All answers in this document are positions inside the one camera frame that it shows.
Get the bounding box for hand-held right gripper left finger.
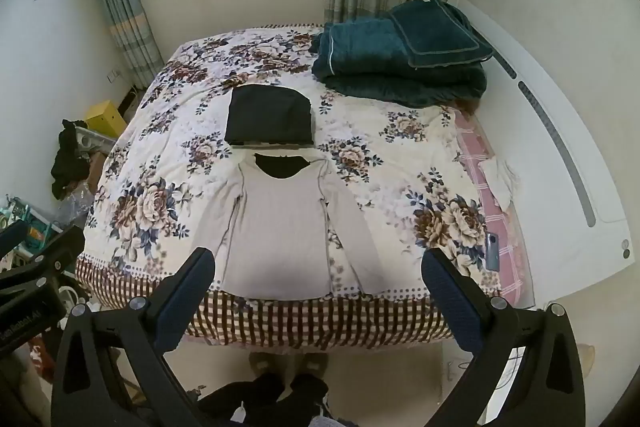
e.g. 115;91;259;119
50;247;217;427

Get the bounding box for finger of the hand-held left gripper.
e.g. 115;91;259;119
0;219;29;253
0;225;86;295

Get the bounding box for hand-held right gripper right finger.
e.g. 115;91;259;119
421;248;587;427

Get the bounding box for white long-sleeve shirt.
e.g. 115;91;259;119
192;146;386;300

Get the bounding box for black clothes pile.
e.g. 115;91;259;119
50;119;90;200

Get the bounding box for teal storage rack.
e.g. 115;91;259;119
0;194;61;253

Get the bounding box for white plastic object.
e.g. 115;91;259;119
60;284;91;308

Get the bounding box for dark red cloth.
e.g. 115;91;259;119
27;339;56;380

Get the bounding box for clear plastic bag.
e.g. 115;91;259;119
52;192;96;233

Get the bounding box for grey smartphone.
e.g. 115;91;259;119
485;233;501;272

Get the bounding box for cardboard box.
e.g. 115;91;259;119
87;149;108;192

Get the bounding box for person's beige slipper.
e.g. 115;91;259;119
292;352;328;378
249;352;288;383

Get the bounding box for person's black trousers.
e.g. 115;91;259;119
200;372;331;427

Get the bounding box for small white cloth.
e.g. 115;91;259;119
478;158;521;211

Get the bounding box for floral bedspread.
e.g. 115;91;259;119
75;23;501;348

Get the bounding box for yellow box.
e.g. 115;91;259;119
85;101;128;138

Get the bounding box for pink checked sheet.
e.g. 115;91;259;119
452;107;536;303

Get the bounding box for white headboard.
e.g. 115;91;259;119
445;0;632;308

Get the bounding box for black folded garment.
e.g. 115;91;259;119
224;85;314;148

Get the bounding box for teal folded blanket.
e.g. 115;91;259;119
308;19;488;108

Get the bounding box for teal pillow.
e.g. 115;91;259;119
389;0;495;68

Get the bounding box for grey metal frame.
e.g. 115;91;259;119
75;129;108;158

